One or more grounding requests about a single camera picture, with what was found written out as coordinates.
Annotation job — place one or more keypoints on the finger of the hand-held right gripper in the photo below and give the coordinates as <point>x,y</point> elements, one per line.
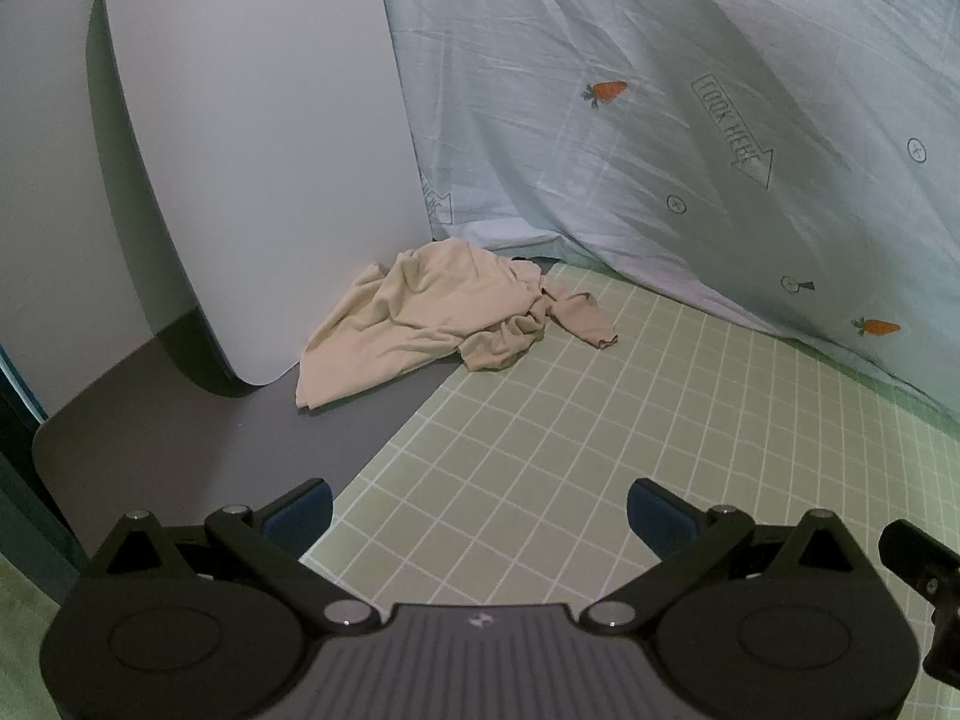
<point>916,559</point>

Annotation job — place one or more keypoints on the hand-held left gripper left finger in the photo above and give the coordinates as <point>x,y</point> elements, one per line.
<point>306,519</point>

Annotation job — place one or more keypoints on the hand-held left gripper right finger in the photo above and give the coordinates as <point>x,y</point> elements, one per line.
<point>651,519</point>

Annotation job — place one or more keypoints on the beige long-sleeved shirt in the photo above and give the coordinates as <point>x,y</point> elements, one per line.
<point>420,307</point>

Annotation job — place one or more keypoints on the green grid mat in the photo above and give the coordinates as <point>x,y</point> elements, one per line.
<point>600,420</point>

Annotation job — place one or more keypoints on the dark teal panel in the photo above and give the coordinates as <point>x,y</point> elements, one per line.
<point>22,450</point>

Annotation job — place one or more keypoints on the white rounded board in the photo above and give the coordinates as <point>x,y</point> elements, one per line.
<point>255,135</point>

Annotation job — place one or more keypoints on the light blue printed bed sheet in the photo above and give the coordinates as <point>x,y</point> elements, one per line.
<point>660,90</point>

